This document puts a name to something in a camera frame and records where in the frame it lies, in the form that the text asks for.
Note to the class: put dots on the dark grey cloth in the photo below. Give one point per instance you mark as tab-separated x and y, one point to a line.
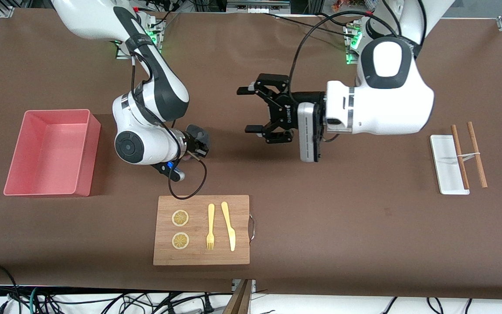
196	131

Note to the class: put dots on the white elastic band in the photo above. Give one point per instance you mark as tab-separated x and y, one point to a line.
469	155

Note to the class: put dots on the white rectangular tray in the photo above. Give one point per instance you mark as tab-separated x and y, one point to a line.
445	165

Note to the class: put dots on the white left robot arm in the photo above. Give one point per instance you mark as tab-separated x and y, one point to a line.
386	104

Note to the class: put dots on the wooden cutting board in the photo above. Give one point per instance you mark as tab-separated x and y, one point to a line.
198	257

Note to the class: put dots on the grey equipment box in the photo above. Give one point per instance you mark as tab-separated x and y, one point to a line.
257	5

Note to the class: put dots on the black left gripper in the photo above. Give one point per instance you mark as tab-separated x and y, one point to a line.
300	98

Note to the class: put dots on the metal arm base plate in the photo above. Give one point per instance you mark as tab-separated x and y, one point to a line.
350	61
120	54

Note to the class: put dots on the lemon slice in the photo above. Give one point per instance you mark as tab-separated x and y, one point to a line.
180	218
180	240

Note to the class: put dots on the pink plastic bin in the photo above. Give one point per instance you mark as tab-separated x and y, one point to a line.
50	152

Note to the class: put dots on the wooden plank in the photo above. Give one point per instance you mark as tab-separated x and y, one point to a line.
240	301

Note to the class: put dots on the black power plug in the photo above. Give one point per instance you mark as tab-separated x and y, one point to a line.
208	305

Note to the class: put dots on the yellow plastic knife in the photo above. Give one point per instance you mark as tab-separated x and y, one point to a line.
229	226

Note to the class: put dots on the yellow plastic fork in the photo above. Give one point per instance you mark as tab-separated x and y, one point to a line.
211	218

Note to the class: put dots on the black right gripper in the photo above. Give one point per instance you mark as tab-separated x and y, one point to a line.
197	141

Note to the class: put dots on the small metal bracket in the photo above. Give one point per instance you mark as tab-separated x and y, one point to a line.
253	284

